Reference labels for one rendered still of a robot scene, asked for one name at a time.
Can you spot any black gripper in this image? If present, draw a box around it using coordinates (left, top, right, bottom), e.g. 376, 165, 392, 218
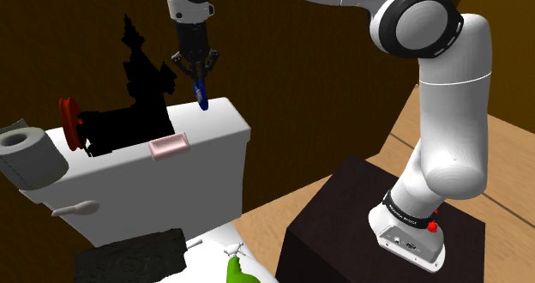
171, 21, 221, 83

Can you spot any blue toothbrush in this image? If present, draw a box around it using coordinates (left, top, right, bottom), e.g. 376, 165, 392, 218
192, 75, 209, 112

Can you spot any black figure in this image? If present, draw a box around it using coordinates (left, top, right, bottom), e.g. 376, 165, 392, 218
76, 14, 177, 158

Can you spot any pink soap dish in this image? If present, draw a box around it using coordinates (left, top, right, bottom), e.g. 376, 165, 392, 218
147, 131, 191, 162

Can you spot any red disc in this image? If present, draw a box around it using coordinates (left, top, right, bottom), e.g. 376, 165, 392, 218
58, 96, 87, 152

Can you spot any grey toilet paper roll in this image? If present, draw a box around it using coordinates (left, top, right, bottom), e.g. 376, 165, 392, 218
0, 118, 70, 191

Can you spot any dark grey cloth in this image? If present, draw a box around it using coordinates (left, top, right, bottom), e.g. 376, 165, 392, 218
74, 227, 189, 283

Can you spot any dark robot stand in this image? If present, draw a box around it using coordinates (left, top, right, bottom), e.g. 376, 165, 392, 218
274, 153, 487, 283

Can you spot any green spray bottle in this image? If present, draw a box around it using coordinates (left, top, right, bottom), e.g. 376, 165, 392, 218
223, 241, 261, 283

